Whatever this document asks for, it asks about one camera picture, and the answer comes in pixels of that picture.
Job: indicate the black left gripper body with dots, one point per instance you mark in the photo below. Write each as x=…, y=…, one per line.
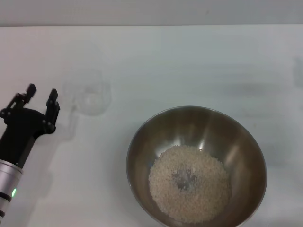
x=21, y=132

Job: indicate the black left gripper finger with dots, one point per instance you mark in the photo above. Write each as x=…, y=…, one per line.
x=52, y=106
x=23, y=97

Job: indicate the clear plastic measuring cup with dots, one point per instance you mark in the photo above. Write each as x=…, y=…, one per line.
x=92, y=101

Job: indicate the stainless steel mixing bowl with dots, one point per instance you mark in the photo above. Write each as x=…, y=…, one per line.
x=213, y=127

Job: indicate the white rice grains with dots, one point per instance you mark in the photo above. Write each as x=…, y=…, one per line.
x=208, y=189

